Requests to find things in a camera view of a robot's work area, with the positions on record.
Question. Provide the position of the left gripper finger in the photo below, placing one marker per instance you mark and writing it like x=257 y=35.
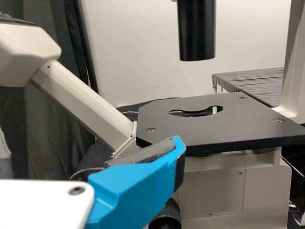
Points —
x=133 y=186

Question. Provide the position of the cream microscope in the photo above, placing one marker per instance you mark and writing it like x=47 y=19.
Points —
x=214 y=124

